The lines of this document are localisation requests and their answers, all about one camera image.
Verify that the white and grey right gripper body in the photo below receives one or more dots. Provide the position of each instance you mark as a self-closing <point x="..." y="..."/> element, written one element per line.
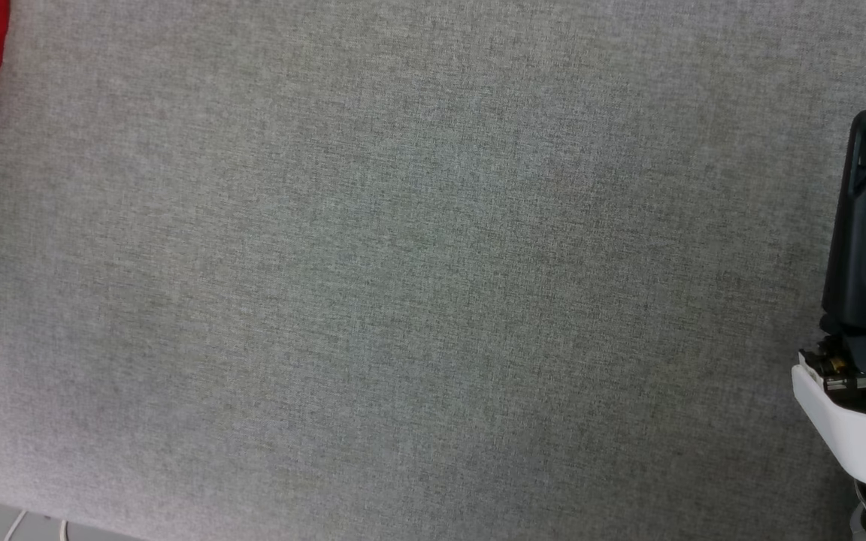
<point x="865" y="432"/>

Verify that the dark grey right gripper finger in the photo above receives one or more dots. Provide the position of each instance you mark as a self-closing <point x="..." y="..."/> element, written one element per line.
<point x="856" y="255"/>

